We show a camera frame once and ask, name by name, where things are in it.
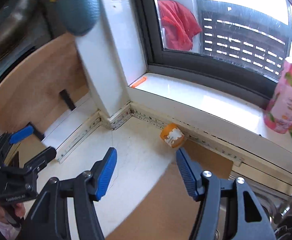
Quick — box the stainless steel sink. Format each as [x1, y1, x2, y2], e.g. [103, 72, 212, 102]
[215, 172, 292, 240]

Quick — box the orange cake wrapper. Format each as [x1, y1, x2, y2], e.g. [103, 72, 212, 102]
[160, 123, 185, 148]

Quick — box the orange clip on sill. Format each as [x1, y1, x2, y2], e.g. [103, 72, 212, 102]
[130, 76, 147, 88]

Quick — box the red cloth outside window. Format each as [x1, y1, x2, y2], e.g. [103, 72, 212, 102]
[158, 0, 202, 51]

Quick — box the steel pot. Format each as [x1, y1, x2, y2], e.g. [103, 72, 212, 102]
[0, 0, 39, 60]

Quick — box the pink detergent bottle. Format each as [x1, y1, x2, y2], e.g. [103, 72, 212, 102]
[263, 57, 292, 134]

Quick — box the wooden cutting board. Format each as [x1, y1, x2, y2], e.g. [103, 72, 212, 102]
[0, 33, 89, 136]

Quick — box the left hand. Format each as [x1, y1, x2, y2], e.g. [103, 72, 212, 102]
[0, 203, 26, 229]

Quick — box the blue hanging basket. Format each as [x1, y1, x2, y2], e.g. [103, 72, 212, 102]
[56, 0, 100, 36]

